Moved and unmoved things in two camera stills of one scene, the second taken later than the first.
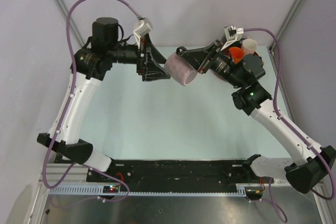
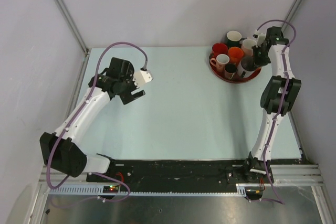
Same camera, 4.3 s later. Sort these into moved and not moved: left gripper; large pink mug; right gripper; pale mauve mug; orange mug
Moved: pale mauve mug; right gripper; left gripper
Not moved: orange mug; large pink mug
